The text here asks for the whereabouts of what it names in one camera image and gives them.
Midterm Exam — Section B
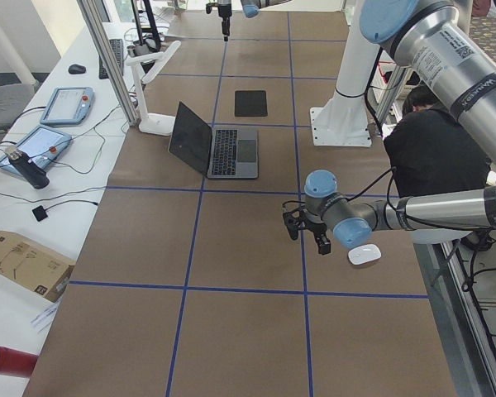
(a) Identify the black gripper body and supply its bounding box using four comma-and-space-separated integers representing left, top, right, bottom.
205, 0, 231, 17
283, 206, 327, 234

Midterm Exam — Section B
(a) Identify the white computer mouse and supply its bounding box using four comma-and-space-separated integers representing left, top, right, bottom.
347, 244, 382, 265

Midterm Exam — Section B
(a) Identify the black mouse pad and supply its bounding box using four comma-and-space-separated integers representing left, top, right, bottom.
234, 90, 268, 117

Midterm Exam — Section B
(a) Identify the grey laptop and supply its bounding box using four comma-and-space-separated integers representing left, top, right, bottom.
168, 102, 259, 179

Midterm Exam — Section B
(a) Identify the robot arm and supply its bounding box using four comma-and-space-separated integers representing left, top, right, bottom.
302, 1, 496, 249
205, 0, 287, 42

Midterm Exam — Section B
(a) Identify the white desk lamp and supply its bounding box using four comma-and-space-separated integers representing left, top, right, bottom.
126, 40, 182, 136

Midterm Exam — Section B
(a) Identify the black desktop mouse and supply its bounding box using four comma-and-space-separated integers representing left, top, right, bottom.
68, 64, 87, 75

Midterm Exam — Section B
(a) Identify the black keyboard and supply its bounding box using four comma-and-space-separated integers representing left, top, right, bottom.
98, 38, 126, 80

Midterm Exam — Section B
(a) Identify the seated person in black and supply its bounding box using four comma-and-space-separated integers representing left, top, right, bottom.
384, 84, 491, 198

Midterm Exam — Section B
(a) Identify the upper teach pendant tablet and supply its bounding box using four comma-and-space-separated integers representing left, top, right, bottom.
40, 87, 94, 127

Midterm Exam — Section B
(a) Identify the teach pendant tablet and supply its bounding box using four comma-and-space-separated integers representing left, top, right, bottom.
17, 125, 72, 170
40, 87, 94, 127

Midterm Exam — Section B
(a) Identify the lower teach pendant tablet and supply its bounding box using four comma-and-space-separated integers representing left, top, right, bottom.
17, 125, 72, 170

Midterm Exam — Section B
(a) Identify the black cylinder bottle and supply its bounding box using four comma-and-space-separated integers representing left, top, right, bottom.
4, 146, 50, 189

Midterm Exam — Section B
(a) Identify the small black square puck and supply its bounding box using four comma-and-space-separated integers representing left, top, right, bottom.
31, 205, 49, 222

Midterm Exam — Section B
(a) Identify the cardboard box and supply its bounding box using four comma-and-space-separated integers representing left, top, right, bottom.
0, 231, 75, 303

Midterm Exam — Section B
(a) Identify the red cylinder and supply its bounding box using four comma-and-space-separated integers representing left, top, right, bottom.
0, 346, 39, 378

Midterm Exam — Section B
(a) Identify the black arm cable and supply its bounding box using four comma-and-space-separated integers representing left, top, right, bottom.
281, 165, 410, 220

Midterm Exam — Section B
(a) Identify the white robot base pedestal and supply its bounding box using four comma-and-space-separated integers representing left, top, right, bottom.
310, 1, 380, 147

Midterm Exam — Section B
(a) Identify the aluminium frame post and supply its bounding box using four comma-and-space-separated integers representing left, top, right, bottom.
77, 0, 139, 127

